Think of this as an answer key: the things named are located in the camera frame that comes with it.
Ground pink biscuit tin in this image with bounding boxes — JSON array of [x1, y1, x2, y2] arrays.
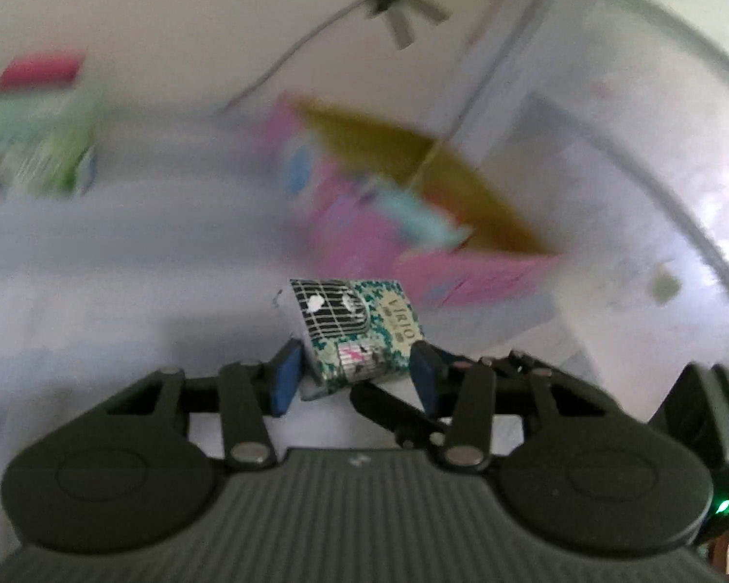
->
[[260, 94, 567, 309]]

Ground teal floral foil packet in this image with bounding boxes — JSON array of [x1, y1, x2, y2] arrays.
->
[[287, 278, 426, 402]]

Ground pink box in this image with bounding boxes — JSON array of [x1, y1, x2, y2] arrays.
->
[[0, 51, 87, 96]]

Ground green white carton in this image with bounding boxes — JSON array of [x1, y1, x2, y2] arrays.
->
[[0, 90, 105, 201]]

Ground window frame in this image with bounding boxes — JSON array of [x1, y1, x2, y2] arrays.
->
[[455, 0, 729, 341]]

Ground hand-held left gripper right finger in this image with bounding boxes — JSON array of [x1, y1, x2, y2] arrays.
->
[[349, 341, 611, 470]]

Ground teal plush toy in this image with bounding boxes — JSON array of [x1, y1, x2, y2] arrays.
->
[[373, 188, 471, 251]]

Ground grey power cable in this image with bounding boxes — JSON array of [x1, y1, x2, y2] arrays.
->
[[222, 0, 371, 113]]

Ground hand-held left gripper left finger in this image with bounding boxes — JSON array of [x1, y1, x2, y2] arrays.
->
[[106, 340, 305, 470]]

